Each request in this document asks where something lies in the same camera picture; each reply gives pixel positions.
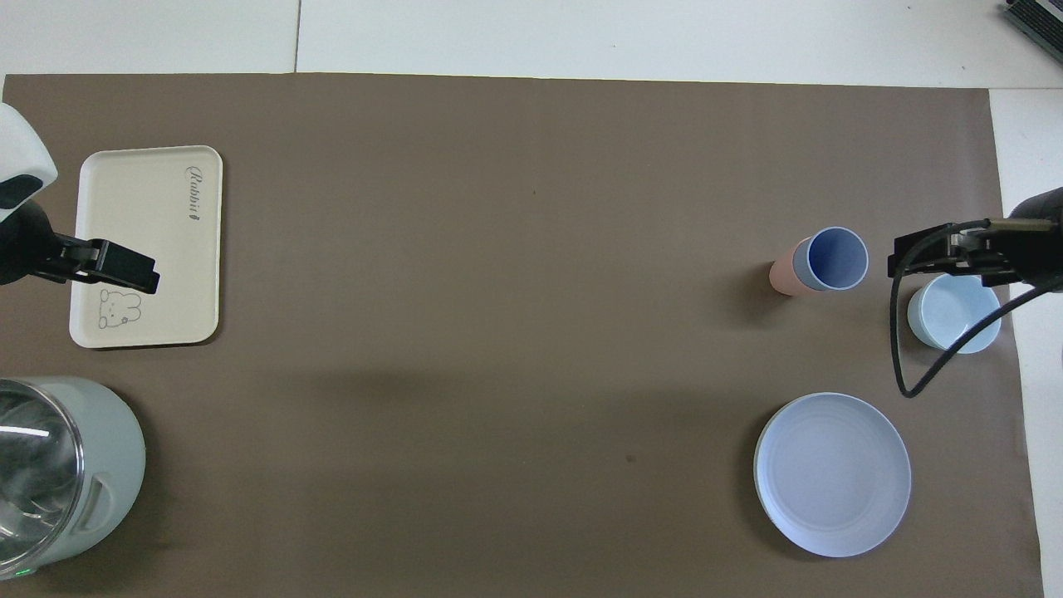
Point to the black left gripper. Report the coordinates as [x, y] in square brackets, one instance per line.
[21, 245]

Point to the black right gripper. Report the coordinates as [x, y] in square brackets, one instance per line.
[1034, 245]

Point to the periwinkle blue cup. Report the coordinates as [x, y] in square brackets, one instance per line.
[835, 257]

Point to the pink cup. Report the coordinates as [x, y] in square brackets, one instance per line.
[782, 278]

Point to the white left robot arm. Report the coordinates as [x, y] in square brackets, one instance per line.
[17, 149]

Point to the cream rabbit print tray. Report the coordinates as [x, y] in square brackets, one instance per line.
[141, 208]

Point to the light blue bowl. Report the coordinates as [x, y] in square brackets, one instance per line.
[951, 324]

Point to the pale green steel pot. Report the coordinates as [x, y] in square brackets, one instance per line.
[91, 448]

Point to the pale blue plate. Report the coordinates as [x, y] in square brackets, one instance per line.
[830, 473]

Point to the dark grey laptop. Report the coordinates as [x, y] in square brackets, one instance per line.
[1038, 17]

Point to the brown table mat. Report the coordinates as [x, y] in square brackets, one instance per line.
[498, 332]

